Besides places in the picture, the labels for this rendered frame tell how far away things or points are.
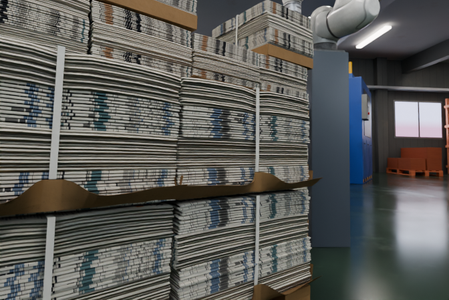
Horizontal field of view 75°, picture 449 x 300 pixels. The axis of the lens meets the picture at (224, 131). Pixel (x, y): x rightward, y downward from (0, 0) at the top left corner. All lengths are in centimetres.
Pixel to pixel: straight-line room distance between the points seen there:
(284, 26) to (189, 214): 92
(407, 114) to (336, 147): 850
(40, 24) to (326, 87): 127
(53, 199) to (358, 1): 146
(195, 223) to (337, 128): 117
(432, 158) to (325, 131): 722
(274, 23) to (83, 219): 99
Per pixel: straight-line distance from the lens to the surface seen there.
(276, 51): 120
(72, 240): 48
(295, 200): 74
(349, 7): 161
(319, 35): 171
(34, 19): 79
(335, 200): 161
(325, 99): 159
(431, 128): 1046
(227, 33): 140
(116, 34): 83
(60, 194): 45
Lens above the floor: 46
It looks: 4 degrees up
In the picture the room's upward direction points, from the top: 1 degrees clockwise
